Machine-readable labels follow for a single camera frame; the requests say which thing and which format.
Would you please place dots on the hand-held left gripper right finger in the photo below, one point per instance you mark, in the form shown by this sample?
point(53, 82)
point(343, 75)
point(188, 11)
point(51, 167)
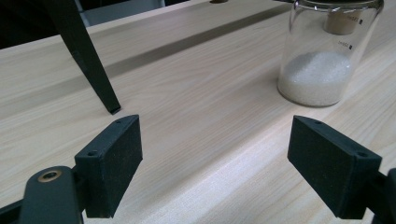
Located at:
point(330, 168)

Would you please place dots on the round table grommet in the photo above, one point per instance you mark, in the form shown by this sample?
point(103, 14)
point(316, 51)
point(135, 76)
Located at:
point(219, 1)

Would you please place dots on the clear glass beaker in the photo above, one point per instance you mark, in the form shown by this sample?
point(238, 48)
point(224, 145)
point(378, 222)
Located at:
point(294, 37)

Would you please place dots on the black stand leg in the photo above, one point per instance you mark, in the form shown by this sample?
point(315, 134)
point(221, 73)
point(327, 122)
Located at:
point(90, 62)

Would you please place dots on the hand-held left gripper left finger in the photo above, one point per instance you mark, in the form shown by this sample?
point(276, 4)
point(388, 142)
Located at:
point(109, 161)

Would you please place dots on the light brown cork stopper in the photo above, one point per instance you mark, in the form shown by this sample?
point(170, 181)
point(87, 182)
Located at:
point(341, 25)

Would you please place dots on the white granules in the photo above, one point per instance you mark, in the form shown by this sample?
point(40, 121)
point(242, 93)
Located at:
point(314, 82)

